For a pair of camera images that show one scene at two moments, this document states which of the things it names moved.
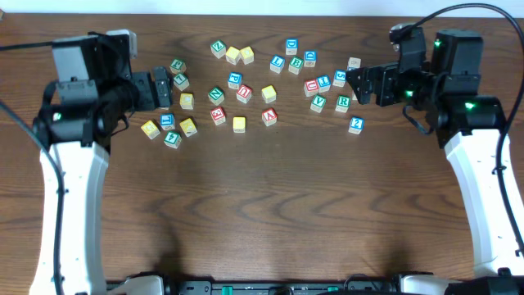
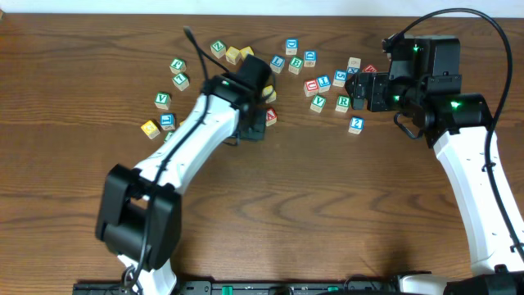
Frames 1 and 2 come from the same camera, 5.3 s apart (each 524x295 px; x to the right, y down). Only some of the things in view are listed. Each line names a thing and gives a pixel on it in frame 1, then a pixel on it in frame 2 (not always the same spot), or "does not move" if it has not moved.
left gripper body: [162, 88] to [254, 128]
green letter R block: [343, 102] does not move
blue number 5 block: [340, 78] does not move
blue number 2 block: [356, 124] does not move
